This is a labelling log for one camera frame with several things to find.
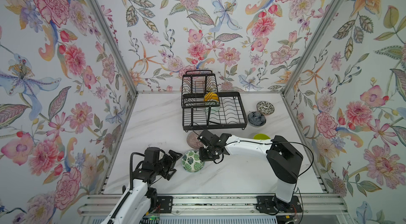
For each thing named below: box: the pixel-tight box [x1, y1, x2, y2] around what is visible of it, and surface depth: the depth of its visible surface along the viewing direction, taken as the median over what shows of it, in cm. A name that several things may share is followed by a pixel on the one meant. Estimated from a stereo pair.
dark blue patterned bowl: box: [247, 111, 267, 128], surface depth 105 cm
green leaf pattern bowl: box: [181, 150, 206, 173], surface depth 88 cm
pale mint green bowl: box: [206, 101, 221, 114], surface depth 84 cm
